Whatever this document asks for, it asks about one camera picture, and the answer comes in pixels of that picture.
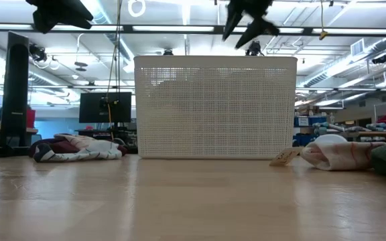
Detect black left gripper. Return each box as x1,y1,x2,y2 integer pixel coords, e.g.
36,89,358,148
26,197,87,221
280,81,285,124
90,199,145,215
25,0,94,34

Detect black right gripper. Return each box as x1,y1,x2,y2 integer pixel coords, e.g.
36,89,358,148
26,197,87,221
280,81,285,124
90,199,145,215
222,0,280,50

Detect pink striped sock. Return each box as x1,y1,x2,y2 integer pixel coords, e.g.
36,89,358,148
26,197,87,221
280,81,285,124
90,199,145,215
53,133,97,149

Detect maroon garment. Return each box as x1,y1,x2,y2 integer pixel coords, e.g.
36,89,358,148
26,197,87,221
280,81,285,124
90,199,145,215
27,135,129,164

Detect white sock with blue stripes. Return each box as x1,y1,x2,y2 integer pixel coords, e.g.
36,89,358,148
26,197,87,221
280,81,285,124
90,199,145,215
33,139,124,164

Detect black clamp lamp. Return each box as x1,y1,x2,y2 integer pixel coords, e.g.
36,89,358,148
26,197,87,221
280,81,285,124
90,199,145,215
28,43,49,64

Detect black rig crossbeam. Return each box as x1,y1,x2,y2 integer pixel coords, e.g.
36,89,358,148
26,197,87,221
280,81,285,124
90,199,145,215
0,22,386,37

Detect black tower unit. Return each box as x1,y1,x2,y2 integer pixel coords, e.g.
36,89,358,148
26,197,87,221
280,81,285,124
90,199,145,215
0,31,30,149

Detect white perforated plastic basket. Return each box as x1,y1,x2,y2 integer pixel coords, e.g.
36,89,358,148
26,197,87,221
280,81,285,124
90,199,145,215
133,55,298,160

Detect black monitor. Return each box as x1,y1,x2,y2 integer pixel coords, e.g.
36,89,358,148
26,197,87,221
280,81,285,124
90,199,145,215
78,91,133,124

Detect red container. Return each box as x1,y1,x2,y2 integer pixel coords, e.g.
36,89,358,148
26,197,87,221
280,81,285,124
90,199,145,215
25,108,37,129

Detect blue storage bin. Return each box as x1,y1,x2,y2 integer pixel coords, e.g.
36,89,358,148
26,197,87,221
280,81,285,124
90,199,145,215
293,115,328,128

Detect ceiling air vent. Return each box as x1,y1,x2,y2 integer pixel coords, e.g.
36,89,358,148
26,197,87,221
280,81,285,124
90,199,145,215
350,37,366,58

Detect paper label tag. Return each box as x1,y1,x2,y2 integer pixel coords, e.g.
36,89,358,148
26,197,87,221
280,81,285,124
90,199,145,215
268,147,305,167

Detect rolled fabric bundles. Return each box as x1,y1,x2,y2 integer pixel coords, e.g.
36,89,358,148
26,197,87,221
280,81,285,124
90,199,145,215
312,121,386,133

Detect white sock with red stripes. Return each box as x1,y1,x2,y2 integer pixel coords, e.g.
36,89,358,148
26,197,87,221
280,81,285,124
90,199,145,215
300,133,386,172

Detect wooden work table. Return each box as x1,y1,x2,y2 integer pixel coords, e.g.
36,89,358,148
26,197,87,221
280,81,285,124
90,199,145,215
340,130,386,141

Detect black mounted camera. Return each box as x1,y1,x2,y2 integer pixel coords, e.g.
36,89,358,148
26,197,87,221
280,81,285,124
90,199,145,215
245,39,265,57

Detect white ring light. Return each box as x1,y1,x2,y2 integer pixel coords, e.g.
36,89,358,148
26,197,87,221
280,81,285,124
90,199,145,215
127,0,147,19

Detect yellow hanging cord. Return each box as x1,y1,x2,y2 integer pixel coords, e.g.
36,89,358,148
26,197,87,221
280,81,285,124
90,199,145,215
318,0,330,42

